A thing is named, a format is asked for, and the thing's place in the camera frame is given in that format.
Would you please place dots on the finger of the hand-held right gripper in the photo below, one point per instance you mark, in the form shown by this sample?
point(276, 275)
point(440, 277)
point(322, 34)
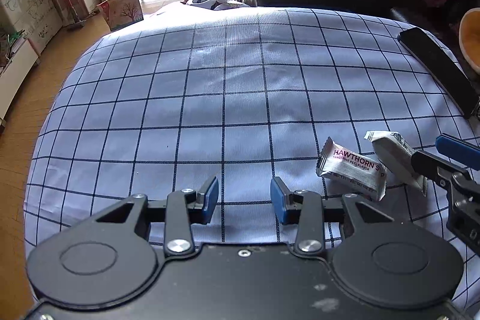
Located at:
point(437, 170)
point(459, 151)

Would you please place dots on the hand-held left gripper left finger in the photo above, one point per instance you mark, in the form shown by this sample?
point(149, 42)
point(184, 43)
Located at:
point(208, 200)

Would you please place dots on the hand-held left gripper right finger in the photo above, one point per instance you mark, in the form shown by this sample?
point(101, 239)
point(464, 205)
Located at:
point(281, 200)

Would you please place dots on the silver snack packet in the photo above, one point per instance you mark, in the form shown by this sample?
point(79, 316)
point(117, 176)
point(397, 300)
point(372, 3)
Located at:
point(393, 158)

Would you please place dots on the white pink lettered snack packet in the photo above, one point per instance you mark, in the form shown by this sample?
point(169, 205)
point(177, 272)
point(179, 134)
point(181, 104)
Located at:
point(348, 170)

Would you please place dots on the black rectangular case with keyring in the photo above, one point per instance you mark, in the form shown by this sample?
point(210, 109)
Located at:
point(438, 69)

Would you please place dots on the blue checked bedsheet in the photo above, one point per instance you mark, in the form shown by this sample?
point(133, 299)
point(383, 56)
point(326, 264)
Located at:
point(187, 98)

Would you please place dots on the yellow round cushion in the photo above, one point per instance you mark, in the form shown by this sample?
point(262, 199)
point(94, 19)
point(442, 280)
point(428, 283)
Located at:
point(471, 39)

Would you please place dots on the white blue crumpled cloth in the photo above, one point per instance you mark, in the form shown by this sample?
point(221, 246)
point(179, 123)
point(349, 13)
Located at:
point(210, 0)

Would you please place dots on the tree print paper bag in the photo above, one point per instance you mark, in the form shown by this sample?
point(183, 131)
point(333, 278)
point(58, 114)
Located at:
point(122, 10)

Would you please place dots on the low white cabinet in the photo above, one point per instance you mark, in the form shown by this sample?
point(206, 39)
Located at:
point(17, 80)

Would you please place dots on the pile of books and toys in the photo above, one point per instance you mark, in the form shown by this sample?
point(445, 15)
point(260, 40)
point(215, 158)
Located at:
point(11, 46)

